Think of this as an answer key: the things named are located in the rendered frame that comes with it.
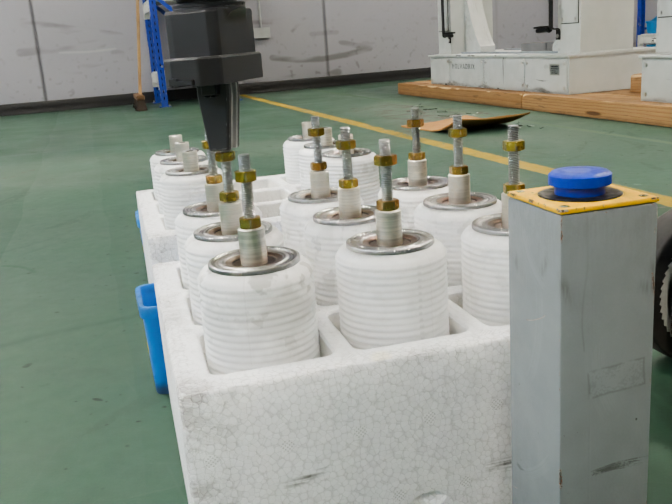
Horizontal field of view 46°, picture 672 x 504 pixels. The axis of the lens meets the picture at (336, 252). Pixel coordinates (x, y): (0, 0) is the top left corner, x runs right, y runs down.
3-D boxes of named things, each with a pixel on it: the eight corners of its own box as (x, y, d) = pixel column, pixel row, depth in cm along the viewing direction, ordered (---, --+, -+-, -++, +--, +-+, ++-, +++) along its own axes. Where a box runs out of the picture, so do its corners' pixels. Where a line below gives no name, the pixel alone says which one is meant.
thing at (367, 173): (373, 256, 131) (366, 147, 127) (393, 270, 122) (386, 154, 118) (317, 264, 129) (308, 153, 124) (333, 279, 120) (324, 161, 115)
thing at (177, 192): (232, 276, 125) (220, 163, 121) (242, 293, 116) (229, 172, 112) (171, 285, 123) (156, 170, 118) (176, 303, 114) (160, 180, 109)
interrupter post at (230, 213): (226, 232, 78) (223, 199, 77) (249, 232, 77) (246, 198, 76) (217, 238, 75) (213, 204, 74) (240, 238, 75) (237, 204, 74)
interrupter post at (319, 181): (324, 196, 92) (322, 168, 91) (335, 198, 90) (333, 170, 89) (306, 199, 90) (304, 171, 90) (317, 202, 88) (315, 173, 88)
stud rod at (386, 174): (397, 227, 67) (392, 138, 65) (387, 229, 67) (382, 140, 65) (390, 225, 68) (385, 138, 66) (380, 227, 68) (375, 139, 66)
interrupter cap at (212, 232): (212, 226, 81) (211, 219, 80) (282, 225, 79) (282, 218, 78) (180, 245, 74) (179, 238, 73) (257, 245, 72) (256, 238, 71)
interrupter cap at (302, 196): (331, 190, 95) (331, 184, 95) (367, 198, 89) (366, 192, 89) (276, 200, 91) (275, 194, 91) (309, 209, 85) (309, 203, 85)
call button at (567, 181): (589, 192, 54) (589, 162, 54) (624, 202, 51) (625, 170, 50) (536, 199, 53) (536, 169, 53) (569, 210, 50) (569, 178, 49)
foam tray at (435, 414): (457, 349, 108) (453, 222, 104) (634, 499, 72) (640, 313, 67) (170, 401, 99) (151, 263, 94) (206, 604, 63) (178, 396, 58)
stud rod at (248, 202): (246, 245, 65) (237, 153, 63) (258, 243, 65) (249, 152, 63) (246, 248, 64) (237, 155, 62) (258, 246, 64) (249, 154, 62)
